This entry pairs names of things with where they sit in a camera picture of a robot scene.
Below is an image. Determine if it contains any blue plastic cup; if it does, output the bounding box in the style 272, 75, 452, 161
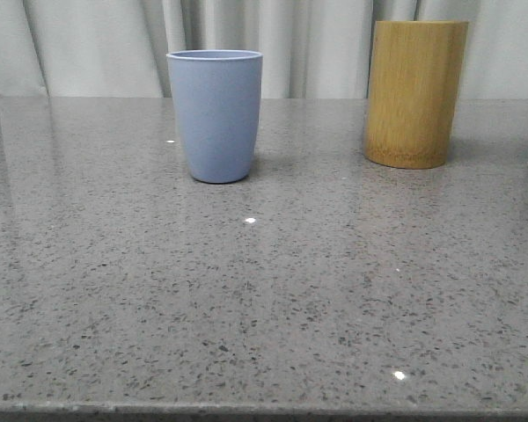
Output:
166, 49, 263, 184

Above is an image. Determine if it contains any bamboo wooden holder cup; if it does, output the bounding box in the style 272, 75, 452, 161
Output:
363, 20, 468, 169

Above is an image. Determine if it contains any grey pleated curtain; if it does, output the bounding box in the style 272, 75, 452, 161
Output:
0, 1, 528, 99

